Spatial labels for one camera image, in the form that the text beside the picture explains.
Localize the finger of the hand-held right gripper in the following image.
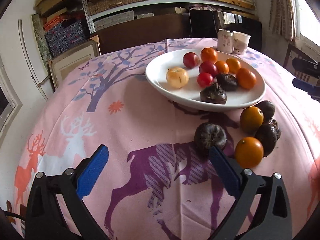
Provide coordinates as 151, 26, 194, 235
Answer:
292, 78, 320, 103
292, 57, 320, 74

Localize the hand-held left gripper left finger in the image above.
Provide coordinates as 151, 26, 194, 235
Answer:
25, 144, 110, 240

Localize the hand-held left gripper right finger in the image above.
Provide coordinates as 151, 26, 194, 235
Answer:
207, 146, 292, 240

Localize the dark brown water chestnut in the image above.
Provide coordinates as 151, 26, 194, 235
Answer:
199, 82, 227, 105
194, 123, 227, 153
216, 72, 238, 91
262, 118, 282, 140
255, 100, 276, 120
254, 123, 278, 157

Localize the large orange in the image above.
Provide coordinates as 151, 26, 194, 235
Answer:
236, 67, 257, 90

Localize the yellowish orange with dark spot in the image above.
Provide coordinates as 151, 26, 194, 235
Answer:
240, 106, 264, 134

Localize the small orange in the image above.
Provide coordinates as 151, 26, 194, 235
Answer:
214, 60, 230, 74

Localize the white round plate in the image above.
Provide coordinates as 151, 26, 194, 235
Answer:
145, 49, 266, 112

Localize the red cherry tomato front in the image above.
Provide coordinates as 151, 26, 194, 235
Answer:
197, 72, 214, 88

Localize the pale yellow round fruit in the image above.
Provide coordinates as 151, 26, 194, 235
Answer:
166, 67, 189, 89

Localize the dark wooden chair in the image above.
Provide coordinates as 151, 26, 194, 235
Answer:
284, 44, 300, 74

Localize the pink deer print tablecloth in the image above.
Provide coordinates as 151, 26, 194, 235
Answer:
14, 38, 320, 240

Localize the beige woven blind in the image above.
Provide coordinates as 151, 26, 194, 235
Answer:
269, 0, 300, 43

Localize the white paper cup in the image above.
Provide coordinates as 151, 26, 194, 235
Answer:
232, 31, 251, 55

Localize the white yogurt cup left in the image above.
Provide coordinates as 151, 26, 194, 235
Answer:
217, 29, 234, 54

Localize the sliding glass window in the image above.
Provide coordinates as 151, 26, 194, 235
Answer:
0, 55, 23, 135

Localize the black panel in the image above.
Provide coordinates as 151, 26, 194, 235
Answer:
189, 7, 263, 52

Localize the white leaning board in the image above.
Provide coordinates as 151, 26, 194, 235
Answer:
18, 19, 55, 100

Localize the pile of assorted patterned boxes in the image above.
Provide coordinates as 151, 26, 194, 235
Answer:
34, 0, 87, 58

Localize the grey marbled board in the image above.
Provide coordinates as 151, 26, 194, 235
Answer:
31, 14, 53, 65

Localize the white metal shelf rack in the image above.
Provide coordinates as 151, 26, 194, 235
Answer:
79, 0, 258, 34

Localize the black cable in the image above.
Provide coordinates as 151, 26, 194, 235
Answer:
2, 211, 25, 222

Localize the pale wooden picture frame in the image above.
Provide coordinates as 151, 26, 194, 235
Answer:
49, 40, 100, 90

